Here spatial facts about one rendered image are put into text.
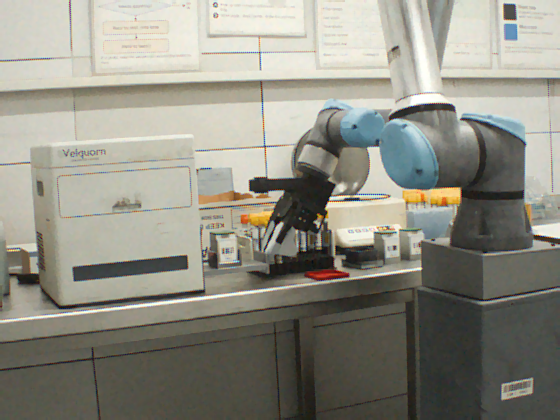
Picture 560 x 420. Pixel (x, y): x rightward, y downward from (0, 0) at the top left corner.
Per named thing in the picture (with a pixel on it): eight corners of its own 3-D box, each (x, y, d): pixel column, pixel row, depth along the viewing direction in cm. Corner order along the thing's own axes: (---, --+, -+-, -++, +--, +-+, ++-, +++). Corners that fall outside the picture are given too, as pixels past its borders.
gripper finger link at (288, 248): (289, 276, 169) (308, 233, 170) (265, 264, 166) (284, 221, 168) (283, 274, 172) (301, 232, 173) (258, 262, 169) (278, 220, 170)
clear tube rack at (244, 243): (251, 270, 184) (249, 237, 183) (235, 265, 193) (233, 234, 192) (335, 260, 192) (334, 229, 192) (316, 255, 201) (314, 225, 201)
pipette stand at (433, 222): (417, 255, 192) (416, 212, 191) (405, 252, 199) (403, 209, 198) (456, 251, 195) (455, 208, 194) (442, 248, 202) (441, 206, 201)
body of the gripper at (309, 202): (317, 237, 170) (341, 183, 171) (281, 219, 167) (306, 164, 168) (300, 234, 177) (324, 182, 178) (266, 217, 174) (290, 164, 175)
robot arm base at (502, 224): (548, 248, 143) (550, 191, 142) (471, 252, 140) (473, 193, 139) (508, 236, 158) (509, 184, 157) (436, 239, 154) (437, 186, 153)
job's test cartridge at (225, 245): (219, 268, 163) (217, 235, 163) (211, 265, 168) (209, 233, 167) (238, 266, 165) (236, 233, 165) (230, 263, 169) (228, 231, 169)
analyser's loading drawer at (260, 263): (169, 285, 159) (167, 258, 158) (159, 280, 165) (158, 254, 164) (269, 273, 167) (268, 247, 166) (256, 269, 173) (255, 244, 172)
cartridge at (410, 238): (410, 260, 186) (409, 230, 185) (398, 258, 190) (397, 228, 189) (425, 258, 187) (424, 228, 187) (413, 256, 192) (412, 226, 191)
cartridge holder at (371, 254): (361, 269, 177) (361, 252, 177) (341, 264, 185) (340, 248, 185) (383, 266, 179) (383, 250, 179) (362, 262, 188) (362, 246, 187)
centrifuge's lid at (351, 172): (291, 120, 226) (283, 124, 234) (299, 213, 225) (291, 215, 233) (366, 116, 231) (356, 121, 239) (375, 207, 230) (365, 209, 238)
